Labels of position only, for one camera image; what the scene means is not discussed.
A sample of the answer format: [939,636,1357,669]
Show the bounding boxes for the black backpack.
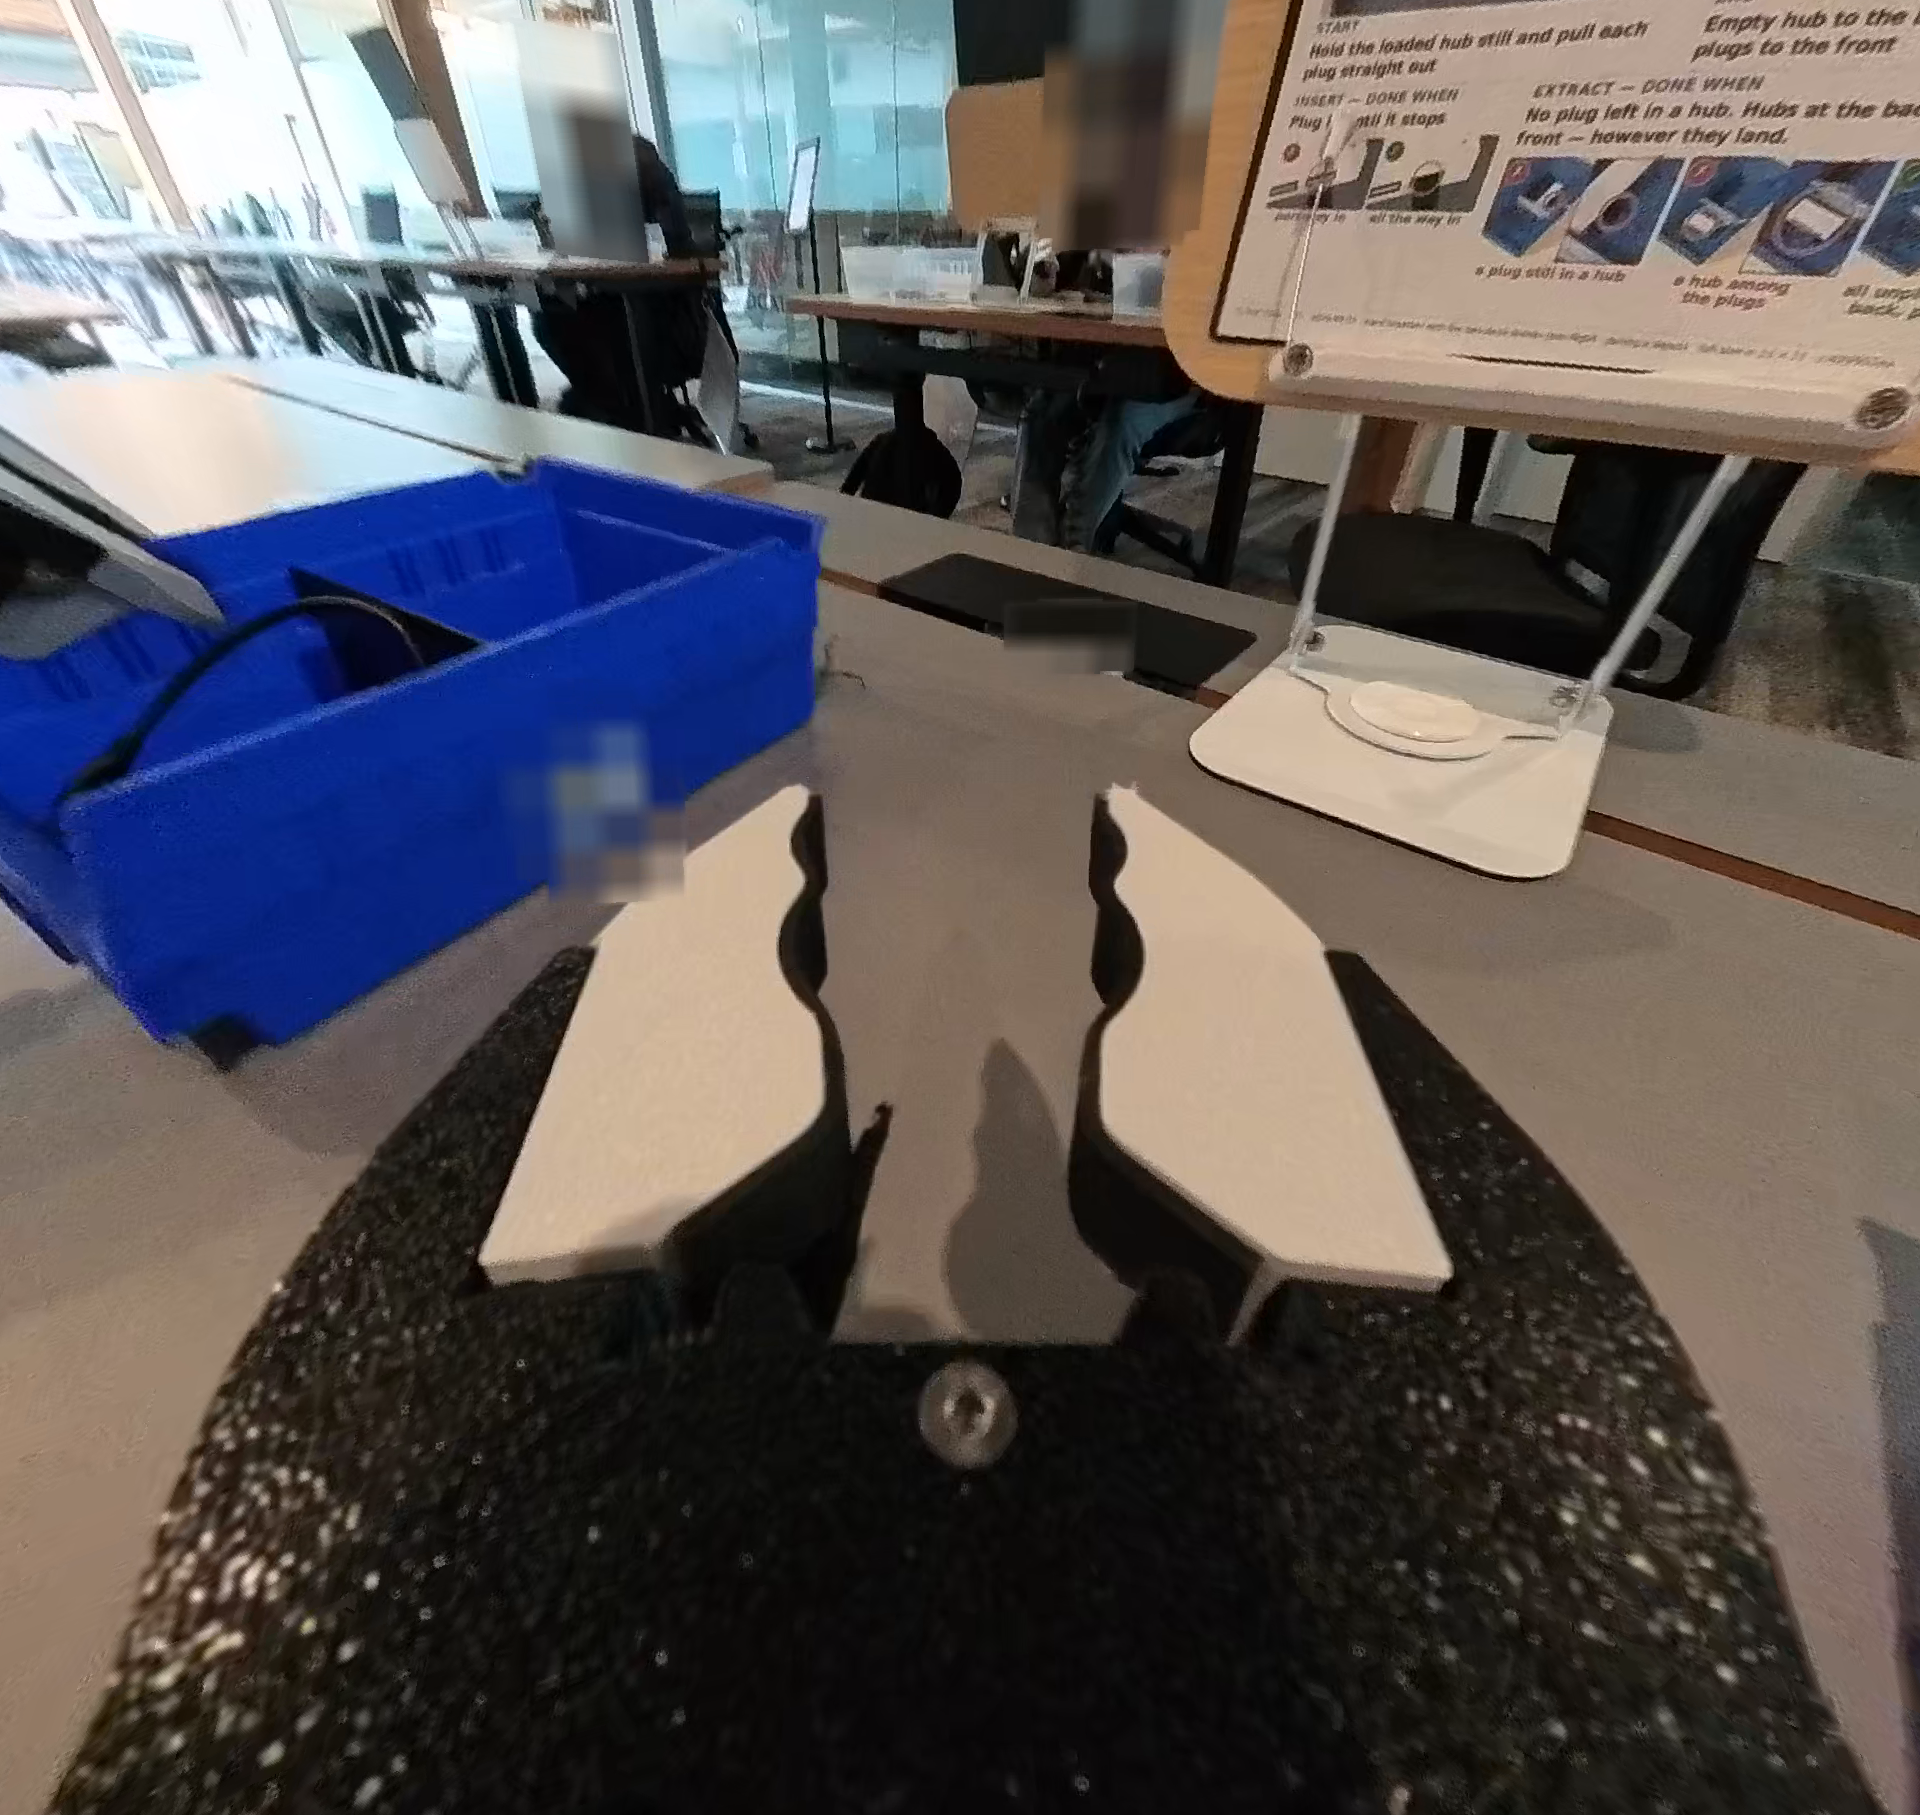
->
[842,423,967,521]

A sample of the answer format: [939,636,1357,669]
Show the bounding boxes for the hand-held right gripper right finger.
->
[1067,783,1459,1308]

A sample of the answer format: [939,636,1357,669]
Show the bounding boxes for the black rectangular table cover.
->
[876,551,1258,694]

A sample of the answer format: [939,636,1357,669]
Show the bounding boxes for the instruction board with white stand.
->
[1164,0,1920,883]

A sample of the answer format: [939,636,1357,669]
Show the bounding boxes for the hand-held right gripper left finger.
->
[478,783,889,1294]

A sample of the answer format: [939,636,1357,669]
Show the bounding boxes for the black office chair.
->
[1290,436,1809,703]

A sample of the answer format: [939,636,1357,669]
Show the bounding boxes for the blue plastic bin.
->
[0,457,828,1071]

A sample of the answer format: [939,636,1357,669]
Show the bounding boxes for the thick black hub cable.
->
[58,596,460,812]

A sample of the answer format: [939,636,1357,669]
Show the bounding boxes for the wooden office desk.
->
[786,290,1256,587]

